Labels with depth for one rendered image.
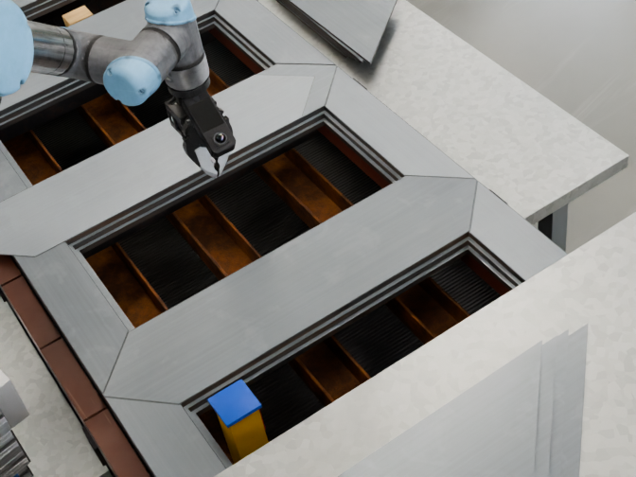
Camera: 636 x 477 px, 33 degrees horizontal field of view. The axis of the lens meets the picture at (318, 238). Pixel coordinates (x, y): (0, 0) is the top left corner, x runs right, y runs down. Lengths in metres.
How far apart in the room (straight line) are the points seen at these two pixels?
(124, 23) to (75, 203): 0.57
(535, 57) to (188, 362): 2.14
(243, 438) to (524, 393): 0.48
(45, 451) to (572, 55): 2.28
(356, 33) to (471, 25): 1.39
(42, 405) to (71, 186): 0.41
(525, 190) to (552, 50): 1.61
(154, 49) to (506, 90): 0.86
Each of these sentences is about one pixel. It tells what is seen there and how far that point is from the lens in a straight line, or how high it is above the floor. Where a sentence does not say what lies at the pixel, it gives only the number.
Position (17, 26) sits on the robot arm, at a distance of 1.33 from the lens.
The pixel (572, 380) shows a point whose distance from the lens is 1.36.
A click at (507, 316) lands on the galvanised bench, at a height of 1.05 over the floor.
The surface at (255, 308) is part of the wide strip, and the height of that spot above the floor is 0.85.
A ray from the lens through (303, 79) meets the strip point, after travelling 2.16.
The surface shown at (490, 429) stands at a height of 1.07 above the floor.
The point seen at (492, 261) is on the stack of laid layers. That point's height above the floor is 0.84.
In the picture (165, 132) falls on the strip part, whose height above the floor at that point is 0.85.
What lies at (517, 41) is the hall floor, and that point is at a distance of 3.64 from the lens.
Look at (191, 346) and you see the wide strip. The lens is 1.72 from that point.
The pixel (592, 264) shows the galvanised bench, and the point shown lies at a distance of 1.49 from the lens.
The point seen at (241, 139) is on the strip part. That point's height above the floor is 0.85.
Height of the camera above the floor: 2.16
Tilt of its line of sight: 46 degrees down
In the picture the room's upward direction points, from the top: 11 degrees counter-clockwise
